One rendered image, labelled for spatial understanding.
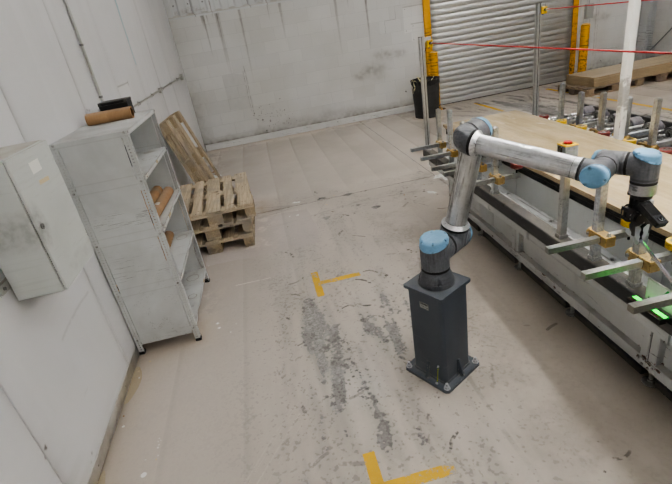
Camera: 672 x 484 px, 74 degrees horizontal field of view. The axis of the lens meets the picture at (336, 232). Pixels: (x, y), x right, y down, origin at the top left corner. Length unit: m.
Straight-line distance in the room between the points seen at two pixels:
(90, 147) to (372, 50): 7.23
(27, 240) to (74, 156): 0.92
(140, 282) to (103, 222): 0.47
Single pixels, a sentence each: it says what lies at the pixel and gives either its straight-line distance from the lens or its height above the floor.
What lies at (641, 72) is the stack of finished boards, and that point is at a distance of 10.30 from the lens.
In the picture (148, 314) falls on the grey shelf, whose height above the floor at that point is 0.31.
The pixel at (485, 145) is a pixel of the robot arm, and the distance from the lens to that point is 2.00.
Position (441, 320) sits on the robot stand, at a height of 0.46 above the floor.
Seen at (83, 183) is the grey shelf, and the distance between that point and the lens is 3.07.
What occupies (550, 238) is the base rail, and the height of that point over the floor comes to 0.69.
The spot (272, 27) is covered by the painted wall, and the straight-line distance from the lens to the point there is 9.17.
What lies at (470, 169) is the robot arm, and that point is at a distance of 2.23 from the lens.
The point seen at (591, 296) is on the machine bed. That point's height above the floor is 0.24.
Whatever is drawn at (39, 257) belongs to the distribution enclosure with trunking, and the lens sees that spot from 2.27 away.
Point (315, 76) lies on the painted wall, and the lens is 9.28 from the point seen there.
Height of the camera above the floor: 1.93
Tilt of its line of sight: 25 degrees down
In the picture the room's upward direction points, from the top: 10 degrees counter-clockwise
